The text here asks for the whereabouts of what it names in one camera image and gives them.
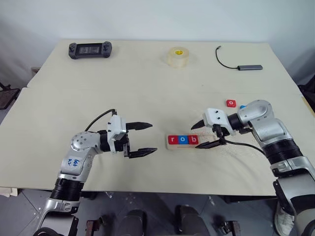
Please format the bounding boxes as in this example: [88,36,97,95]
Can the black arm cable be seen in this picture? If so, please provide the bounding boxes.
[84,109,117,132]
[222,127,268,156]

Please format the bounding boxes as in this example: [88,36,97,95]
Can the rusty caster wheel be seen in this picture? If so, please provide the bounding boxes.
[216,219,241,236]
[85,215,107,236]

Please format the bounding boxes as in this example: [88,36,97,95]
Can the beige tape roll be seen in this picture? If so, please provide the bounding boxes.
[167,46,191,69]

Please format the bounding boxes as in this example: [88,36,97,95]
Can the black USB hub cable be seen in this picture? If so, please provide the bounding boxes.
[215,45,239,69]

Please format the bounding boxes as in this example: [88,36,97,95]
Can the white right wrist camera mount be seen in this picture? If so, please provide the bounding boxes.
[202,108,236,136]

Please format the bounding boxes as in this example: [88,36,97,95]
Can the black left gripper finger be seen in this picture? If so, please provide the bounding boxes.
[125,147,158,159]
[126,121,154,131]

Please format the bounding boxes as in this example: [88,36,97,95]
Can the white box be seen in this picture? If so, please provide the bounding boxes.
[0,186,19,198]

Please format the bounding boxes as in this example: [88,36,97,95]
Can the black handheld game controller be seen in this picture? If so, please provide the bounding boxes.
[68,42,114,60]

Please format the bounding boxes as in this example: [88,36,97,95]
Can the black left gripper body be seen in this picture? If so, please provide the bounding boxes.
[113,133,131,158]

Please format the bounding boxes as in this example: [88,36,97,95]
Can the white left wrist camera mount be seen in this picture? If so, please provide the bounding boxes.
[106,115,127,155]

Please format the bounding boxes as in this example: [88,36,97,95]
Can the grey USB hub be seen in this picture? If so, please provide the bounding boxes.
[236,64,263,71]

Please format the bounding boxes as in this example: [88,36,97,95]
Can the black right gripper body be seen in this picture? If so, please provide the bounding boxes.
[212,124,230,146]

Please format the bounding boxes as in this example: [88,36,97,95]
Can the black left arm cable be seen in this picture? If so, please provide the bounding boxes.
[84,109,117,132]

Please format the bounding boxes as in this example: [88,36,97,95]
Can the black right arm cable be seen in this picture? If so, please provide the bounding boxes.
[222,127,268,156]

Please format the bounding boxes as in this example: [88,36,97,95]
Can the wooden letter tray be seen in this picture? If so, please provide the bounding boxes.
[165,134,210,151]

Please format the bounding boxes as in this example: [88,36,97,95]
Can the white shoe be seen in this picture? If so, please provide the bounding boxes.
[274,201,296,235]

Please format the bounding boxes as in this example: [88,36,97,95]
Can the black frame object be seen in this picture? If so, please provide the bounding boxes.
[0,82,21,111]

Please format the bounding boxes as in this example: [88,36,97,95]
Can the dark object behind table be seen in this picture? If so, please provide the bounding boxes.
[297,73,315,99]

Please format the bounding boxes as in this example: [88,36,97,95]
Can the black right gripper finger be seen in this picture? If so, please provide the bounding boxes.
[190,118,206,131]
[195,139,226,150]

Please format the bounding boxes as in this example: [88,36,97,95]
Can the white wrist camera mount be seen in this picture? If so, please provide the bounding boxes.
[202,108,236,136]
[106,115,127,155]

